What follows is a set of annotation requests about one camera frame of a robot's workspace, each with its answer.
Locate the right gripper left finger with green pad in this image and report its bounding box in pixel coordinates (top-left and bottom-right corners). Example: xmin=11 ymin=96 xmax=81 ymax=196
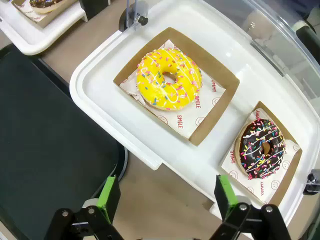
xmin=44 ymin=174 xmax=121 ymax=240

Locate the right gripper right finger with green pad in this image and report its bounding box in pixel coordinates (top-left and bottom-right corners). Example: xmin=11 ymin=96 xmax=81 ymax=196
xmin=209 ymin=174 xmax=292 ymax=240

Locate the chocolate donut with white drizzle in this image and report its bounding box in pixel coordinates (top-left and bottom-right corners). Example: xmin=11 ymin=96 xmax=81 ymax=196
xmin=234 ymin=118 xmax=287 ymax=180

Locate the brown cardboard donut tray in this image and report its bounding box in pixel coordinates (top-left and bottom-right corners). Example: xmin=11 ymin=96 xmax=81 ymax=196
xmin=11 ymin=0 xmax=78 ymax=29
xmin=219 ymin=100 xmax=303 ymax=208
xmin=112 ymin=26 xmax=241 ymax=147

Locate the black plastic serving tray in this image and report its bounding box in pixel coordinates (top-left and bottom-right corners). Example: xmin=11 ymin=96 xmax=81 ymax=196
xmin=0 ymin=43 xmax=129 ymax=240

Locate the yellow sprinkled donut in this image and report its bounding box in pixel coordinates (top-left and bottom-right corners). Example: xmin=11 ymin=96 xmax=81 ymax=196
xmin=136 ymin=47 xmax=203 ymax=112

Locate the chocolate donut with sprinkles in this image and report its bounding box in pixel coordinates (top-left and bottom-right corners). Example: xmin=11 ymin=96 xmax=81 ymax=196
xmin=29 ymin=0 xmax=65 ymax=15

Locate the white printed paper liner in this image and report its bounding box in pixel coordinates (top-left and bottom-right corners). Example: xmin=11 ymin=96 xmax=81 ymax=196
xmin=119 ymin=38 xmax=227 ymax=140
xmin=221 ymin=108 xmax=301 ymax=205
xmin=17 ymin=0 xmax=43 ymax=23

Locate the black lid hinge knob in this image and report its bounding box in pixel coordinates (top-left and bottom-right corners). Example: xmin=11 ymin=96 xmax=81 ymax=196
xmin=303 ymin=169 xmax=320 ymax=196
xmin=118 ymin=7 xmax=149 ymax=33

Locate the white display case base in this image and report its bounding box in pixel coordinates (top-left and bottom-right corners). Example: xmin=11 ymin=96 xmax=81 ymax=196
xmin=69 ymin=0 xmax=320 ymax=227
xmin=0 ymin=0 xmax=88 ymax=56

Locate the clear display case lid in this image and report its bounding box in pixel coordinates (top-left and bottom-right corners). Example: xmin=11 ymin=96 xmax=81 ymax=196
xmin=126 ymin=0 xmax=320 ymax=118

